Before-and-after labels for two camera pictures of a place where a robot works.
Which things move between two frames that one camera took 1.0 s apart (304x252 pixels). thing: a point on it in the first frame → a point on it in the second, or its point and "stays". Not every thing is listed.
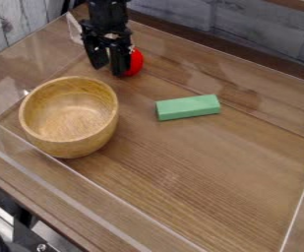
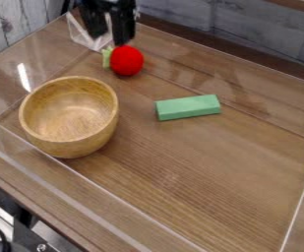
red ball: [137, 62] stays
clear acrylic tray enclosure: [186, 157] stays
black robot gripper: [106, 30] → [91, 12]
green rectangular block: [186, 107] stays
